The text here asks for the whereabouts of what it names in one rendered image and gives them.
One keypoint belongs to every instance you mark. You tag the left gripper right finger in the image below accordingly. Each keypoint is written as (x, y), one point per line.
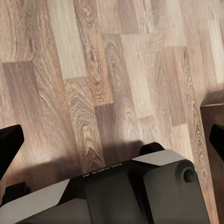
(217, 139)

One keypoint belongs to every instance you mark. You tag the bed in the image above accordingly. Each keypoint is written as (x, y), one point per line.
(214, 114)

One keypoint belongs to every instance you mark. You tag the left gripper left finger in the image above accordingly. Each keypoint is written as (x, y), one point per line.
(11, 140)

